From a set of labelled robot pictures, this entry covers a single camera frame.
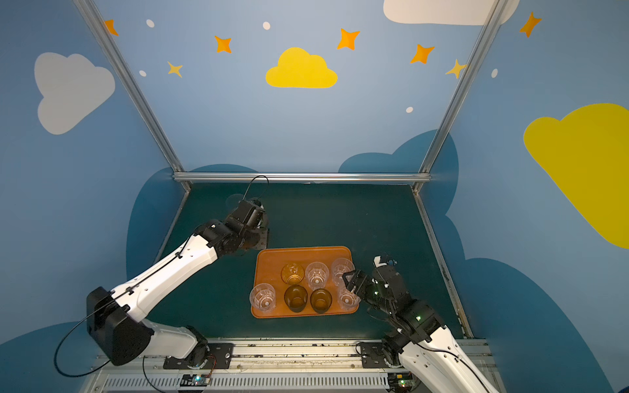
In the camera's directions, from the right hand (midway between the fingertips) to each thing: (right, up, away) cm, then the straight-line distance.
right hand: (352, 277), depth 75 cm
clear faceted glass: (-11, -3, +16) cm, 19 cm away
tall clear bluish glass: (-46, +24, +24) cm, 58 cm away
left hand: (-27, +12, +5) cm, 30 cm away
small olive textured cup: (-10, -11, +9) cm, 17 cm away
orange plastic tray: (-31, -1, +18) cm, 36 cm away
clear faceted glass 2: (-3, -1, +15) cm, 16 cm away
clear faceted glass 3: (0, -11, +10) cm, 15 cm away
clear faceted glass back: (-31, -10, +11) cm, 34 cm away
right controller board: (+14, -30, -4) cm, 33 cm away
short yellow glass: (-20, -3, +16) cm, 26 cm away
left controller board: (-47, -29, -5) cm, 55 cm away
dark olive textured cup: (-18, -9, +8) cm, 22 cm away
